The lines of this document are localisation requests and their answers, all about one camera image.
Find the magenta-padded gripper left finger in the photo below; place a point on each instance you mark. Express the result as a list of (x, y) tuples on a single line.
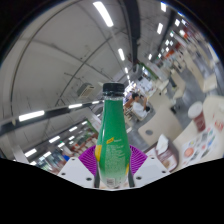
[(87, 158)]

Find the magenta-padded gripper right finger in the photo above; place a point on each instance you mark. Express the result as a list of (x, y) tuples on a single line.
[(138, 158)]

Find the green plastic drink bottle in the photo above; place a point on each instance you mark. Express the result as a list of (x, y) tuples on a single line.
[(113, 133)]

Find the white paper napkin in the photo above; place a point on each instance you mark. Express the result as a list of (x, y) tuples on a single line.
[(162, 145)]

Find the beige cafeteria chairs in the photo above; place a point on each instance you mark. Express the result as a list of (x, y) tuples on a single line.
[(160, 125)]

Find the person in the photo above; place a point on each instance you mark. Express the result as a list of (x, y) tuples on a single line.
[(138, 108)]

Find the colourful sticker sheet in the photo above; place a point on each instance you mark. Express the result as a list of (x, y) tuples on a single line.
[(200, 146)]

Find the ceiling air conditioner unit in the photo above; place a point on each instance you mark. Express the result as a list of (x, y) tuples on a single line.
[(86, 90)]

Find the ceiling strip lights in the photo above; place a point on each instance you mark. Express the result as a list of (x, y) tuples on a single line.
[(31, 115)]

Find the red paper cup with lid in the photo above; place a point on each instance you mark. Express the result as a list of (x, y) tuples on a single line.
[(200, 121)]

